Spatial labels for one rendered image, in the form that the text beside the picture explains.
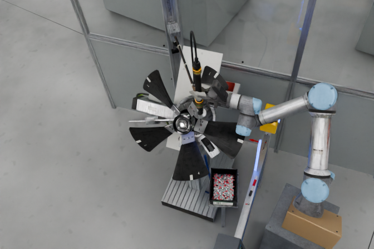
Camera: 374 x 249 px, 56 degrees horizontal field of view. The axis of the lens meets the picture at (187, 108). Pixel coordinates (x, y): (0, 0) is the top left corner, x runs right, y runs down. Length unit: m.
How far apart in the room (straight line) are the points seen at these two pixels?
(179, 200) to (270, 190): 0.79
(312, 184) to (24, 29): 4.35
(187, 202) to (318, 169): 1.59
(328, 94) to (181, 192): 1.79
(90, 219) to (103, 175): 0.41
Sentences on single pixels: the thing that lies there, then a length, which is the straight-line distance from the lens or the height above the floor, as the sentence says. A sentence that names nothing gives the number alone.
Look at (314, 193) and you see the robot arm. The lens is 1.71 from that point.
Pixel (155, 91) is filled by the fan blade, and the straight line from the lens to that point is 2.13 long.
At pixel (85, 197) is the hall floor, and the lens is 3.34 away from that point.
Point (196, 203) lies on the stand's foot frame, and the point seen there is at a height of 0.06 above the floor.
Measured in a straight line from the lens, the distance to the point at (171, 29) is 2.30.
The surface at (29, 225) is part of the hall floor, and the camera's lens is 3.43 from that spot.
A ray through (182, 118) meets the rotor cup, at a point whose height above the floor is 1.25.
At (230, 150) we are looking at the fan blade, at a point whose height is 1.14.
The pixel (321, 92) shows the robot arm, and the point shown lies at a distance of 1.65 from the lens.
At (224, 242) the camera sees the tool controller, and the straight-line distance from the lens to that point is 1.71.
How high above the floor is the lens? 2.87
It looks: 52 degrees down
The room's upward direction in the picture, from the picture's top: 7 degrees counter-clockwise
